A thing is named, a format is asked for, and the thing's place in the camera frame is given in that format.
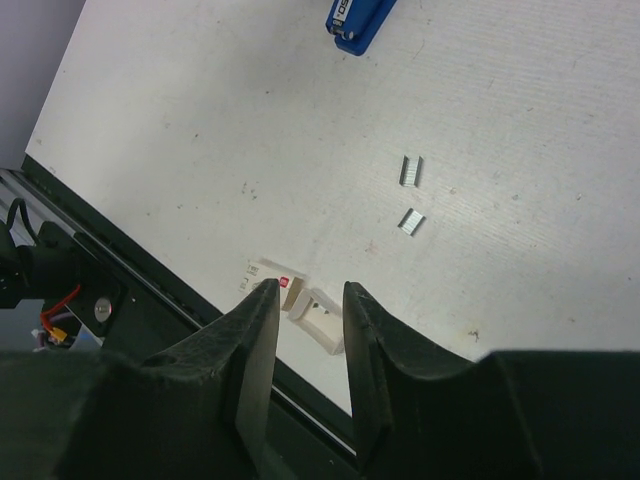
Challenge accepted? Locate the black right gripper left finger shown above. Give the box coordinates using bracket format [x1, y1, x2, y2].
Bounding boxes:
[1, 279, 280, 479]

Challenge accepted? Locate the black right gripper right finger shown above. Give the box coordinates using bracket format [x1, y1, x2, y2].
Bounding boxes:
[343, 282, 639, 479]

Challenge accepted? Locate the staple box lid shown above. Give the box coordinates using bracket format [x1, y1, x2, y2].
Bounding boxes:
[239, 258, 307, 312]

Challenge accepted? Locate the staple box tray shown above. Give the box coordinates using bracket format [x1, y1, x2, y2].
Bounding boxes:
[288, 288, 344, 355]

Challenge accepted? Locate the small staple strip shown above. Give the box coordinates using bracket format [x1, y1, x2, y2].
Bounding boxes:
[397, 208, 426, 237]

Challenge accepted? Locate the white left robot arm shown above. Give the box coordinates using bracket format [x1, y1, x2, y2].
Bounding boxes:
[1, 222, 79, 309]

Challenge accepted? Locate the aluminium frame rail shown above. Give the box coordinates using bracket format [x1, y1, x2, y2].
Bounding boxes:
[1, 164, 218, 338]

